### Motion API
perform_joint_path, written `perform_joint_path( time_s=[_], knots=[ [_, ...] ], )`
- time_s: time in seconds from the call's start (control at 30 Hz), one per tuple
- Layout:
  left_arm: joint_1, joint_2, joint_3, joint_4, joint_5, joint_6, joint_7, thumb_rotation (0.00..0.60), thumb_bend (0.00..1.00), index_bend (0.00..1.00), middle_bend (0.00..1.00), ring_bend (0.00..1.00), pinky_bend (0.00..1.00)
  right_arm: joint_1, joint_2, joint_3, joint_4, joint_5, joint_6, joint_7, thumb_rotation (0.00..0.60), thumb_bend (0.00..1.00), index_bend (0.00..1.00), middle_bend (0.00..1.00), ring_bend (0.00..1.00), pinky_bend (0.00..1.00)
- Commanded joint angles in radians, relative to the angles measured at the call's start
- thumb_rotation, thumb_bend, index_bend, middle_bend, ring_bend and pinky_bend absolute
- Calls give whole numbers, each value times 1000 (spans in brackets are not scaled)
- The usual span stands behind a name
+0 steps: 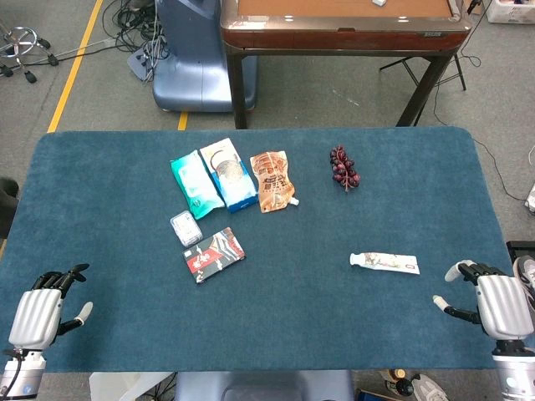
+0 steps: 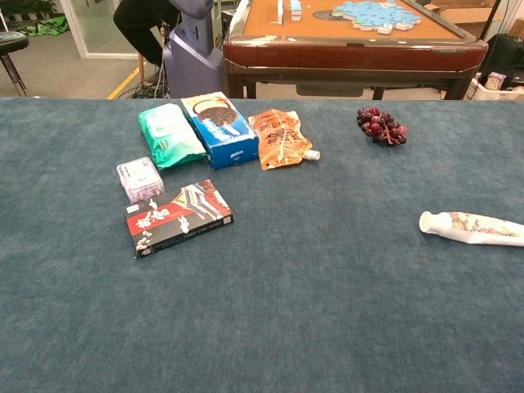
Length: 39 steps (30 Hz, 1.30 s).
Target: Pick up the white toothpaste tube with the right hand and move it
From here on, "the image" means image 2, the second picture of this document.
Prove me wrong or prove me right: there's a green wet wipes pack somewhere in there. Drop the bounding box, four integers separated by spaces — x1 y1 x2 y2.
137 102 207 170

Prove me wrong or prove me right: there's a person in black clothes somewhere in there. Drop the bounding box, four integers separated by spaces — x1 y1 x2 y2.
113 0 181 69

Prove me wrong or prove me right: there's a clear plastic box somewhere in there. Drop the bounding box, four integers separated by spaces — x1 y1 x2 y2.
115 156 165 205

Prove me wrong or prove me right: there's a blue felt table cloth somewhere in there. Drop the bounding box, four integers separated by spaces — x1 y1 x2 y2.
0 97 524 393

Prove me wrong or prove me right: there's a small purple carton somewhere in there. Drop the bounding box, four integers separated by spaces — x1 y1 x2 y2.
485 71 506 91

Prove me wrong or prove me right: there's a black stool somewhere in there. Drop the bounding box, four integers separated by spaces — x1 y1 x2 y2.
0 31 30 97

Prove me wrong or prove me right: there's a floor cable bundle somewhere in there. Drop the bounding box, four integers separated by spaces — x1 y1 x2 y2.
129 75 169 100

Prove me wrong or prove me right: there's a white plastic basket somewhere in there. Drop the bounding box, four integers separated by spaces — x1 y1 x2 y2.
466 72 524 102

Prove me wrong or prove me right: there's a brown cardboard box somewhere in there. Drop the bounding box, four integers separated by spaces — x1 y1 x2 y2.
423 0 503 40

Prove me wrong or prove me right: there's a blue mahjong tile pile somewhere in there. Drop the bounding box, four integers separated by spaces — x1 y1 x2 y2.
331 0 422 35

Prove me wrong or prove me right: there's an orange spout pouch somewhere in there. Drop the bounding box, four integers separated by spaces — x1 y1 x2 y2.
248 108 321 171

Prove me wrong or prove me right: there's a green bag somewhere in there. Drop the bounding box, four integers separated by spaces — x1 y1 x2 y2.
16 15 70 38

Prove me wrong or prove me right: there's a blue pink snack bag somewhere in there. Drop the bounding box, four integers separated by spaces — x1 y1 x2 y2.
180 91 260 170

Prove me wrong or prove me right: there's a black red snack packet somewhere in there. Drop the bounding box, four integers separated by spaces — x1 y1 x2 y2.
124 178 235 259

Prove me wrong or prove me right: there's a small white bottle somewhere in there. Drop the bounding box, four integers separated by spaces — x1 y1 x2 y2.
418 210 524 247

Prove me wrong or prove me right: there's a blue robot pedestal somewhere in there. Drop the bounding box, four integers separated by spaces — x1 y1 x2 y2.
162 0 225 99

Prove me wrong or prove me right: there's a dark red grape bunch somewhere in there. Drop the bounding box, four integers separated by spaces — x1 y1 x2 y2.
356 106 409 147

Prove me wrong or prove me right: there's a black fabric covered object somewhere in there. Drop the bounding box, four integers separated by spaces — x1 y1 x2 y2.
489 34 524 79

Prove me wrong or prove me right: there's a brown mahjong table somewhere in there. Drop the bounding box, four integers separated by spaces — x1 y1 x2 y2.
223 0 490 101

